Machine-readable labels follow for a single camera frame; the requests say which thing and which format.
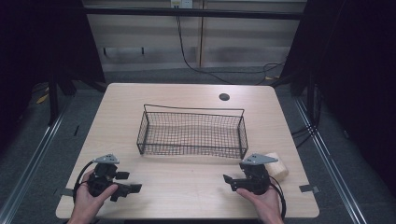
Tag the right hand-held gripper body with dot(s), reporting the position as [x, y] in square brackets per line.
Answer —
[258, 180]

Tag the small black floor tape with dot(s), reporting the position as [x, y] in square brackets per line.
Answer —
[76, 130]

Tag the black horizontal metal bar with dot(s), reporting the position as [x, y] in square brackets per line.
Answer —
[193, 13]

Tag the person's left hand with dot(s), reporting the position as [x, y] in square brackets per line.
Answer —
[85, 203]

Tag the black curtain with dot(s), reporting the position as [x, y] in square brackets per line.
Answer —
[40, 37]
[358, 77]

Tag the aluminium floor rail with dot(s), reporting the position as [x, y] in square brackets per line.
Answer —
[29, 169]
[330, 165]

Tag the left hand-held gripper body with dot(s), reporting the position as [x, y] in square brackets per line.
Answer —
[101, 183]

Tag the yellow floor marker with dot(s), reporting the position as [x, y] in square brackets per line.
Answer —
[42, 98]

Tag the black metal stand leg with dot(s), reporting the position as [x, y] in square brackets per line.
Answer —
[53, 99]

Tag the person's right hand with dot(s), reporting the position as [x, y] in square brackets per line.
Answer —
[267, 207]

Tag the dark round table grommet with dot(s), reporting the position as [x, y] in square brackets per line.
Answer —
[224, 96]

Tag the white wall power outlet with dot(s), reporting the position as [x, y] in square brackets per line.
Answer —
[181, 3]

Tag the grey tape strip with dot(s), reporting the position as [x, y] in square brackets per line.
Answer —
[64, 191]
[308, 188]

